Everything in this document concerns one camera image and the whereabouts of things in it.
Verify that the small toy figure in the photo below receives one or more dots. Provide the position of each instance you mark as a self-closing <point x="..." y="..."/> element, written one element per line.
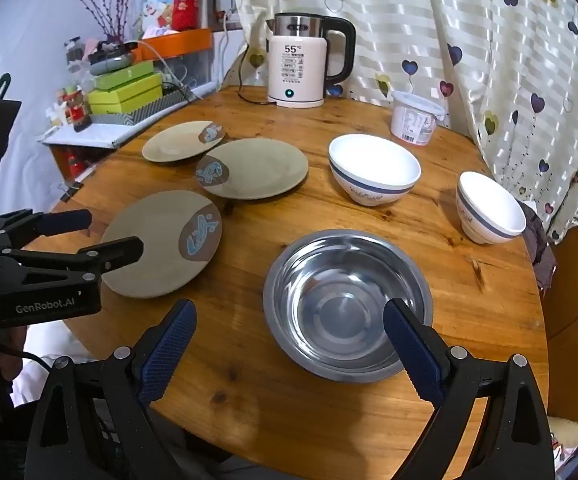
<point x="74" y="107"/>

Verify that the dark checked cloth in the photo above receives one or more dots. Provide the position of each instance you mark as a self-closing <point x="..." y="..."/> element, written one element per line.
<point x="539" y="245"/>

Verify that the beige plate with fish print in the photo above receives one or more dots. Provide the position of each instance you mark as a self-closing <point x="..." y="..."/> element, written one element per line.
<point x="161" y="242"/>
<point x="179" y="144"/>
<point x="264" y="167"/>

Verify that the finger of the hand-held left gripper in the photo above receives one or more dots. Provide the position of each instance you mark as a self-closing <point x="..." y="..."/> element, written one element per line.
<point x="64" y="221"/>
<point x="114" y="255"/>

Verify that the wide white blue-striped bowl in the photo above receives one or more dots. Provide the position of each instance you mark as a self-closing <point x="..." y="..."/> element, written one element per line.
<point x="374" y="165"/>

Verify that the grey handheld device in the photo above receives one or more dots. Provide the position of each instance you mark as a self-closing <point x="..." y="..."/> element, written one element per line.
<point x="111" y="62"/>

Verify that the striped heart-print curtain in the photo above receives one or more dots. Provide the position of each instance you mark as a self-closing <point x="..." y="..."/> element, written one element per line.
<point x="419" y="35"/>

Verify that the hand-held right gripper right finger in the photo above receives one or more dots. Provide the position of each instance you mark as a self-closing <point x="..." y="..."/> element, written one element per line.
<point x="414" y="350"/>

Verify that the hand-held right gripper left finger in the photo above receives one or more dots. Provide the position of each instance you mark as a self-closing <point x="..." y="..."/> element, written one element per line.
<point x="169" y="350"/>

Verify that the grey striped box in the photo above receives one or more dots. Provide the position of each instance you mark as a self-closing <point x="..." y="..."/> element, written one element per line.
<point x="136" y="112"/>

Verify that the orange tray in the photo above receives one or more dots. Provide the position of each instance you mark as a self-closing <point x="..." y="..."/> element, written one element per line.
<point x="189" y="42"/>

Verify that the small white blue-striped bowl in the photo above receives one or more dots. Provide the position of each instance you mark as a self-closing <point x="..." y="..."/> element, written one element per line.
<point x="491" y="205"/>

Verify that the wooden cabinet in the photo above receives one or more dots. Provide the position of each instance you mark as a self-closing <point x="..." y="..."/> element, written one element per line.
<point x="574" y="310"/>

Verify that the green box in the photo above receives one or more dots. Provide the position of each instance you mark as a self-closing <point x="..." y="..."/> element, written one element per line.
<point x="124" y="96"/>
<point x="121" y="76"/>

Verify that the stainless steel bowl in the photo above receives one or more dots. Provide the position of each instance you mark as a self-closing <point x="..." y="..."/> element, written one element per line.
<point x="349" y="300"/>

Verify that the white plastic tub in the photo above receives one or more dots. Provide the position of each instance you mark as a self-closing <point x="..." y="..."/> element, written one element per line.
<point x="411" y="122"/>

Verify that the person's left hand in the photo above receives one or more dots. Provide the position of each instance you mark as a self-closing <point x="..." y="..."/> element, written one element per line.
<point x="11" y="350"/>

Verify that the clear plastic box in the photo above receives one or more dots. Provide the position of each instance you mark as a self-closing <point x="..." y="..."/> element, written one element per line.
<point x="189" y="72"/>

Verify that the cream electric kettle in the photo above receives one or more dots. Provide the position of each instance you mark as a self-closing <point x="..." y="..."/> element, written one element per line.
<point x="296" y="60"/>

